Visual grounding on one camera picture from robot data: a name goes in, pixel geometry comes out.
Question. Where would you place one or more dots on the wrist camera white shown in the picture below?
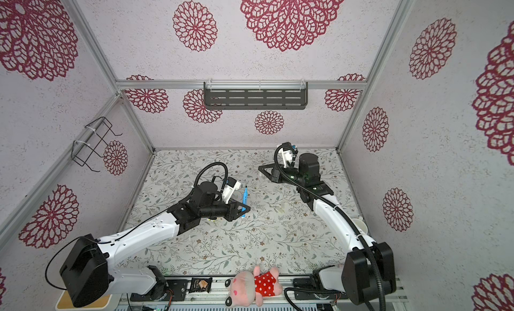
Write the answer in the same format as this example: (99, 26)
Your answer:
(288, 154)
(230, 187)

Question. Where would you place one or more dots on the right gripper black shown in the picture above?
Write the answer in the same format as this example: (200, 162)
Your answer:
(282, 174)

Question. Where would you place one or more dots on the dark grey wall shelf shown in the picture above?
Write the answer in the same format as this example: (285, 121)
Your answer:
(255, 97)

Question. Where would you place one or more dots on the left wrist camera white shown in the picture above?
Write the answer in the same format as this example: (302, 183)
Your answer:
(230, 187)

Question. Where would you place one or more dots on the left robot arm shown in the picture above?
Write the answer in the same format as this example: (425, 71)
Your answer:
(92, 271)

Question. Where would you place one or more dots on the small dark snack packet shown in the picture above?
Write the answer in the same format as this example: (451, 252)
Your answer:
(200, 285)

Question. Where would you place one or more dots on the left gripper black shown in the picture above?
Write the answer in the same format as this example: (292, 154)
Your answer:
(233, 212)

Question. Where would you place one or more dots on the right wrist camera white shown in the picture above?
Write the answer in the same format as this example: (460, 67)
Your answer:
(288, 154)

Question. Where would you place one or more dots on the black wire wall rack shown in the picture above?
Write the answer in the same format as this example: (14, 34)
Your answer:
(83, 150)

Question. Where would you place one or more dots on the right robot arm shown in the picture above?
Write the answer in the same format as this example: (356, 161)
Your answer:
(368, 272)

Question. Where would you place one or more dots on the white cup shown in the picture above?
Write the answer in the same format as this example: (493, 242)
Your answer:
(360, 226)

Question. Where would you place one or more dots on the blue highlighter pen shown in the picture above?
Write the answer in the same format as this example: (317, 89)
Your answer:
(244, 200)

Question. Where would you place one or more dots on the pink pig plush toy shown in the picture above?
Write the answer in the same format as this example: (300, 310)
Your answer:
(248, 287)

